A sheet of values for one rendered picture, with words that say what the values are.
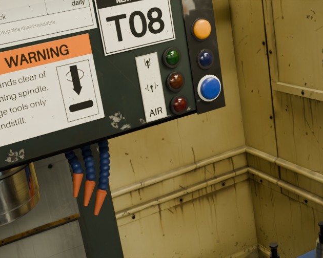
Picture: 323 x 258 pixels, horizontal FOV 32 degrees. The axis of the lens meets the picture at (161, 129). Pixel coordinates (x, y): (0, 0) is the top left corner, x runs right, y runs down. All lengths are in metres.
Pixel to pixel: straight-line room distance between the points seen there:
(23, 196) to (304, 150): 1.17
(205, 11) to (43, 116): 0.25
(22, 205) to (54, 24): 0.30
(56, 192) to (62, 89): 0.74
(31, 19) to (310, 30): 1.13
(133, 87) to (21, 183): 0.24
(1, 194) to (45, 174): 0.56
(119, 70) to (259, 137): 1.36
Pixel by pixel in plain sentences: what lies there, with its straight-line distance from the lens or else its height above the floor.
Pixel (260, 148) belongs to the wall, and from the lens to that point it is 2.04.
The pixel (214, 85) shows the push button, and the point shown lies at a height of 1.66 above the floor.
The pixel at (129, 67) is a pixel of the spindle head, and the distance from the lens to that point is 0.70.
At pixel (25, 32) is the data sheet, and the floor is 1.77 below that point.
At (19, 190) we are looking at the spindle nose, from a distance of 0.84.
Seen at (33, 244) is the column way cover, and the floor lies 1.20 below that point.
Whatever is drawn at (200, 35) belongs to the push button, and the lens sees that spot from 0.74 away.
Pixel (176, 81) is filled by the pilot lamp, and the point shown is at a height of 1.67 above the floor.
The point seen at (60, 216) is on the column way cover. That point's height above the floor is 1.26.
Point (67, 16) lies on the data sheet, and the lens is 0.67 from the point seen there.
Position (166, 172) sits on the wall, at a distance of 1.97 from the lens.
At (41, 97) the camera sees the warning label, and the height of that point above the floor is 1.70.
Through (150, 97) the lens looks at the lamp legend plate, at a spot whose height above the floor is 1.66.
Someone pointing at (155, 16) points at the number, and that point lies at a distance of 0.71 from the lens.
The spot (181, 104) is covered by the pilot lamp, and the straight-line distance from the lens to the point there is 0.74.
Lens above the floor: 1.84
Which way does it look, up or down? 17 degrees down
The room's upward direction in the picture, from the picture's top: 9 degrees counter-clockwise
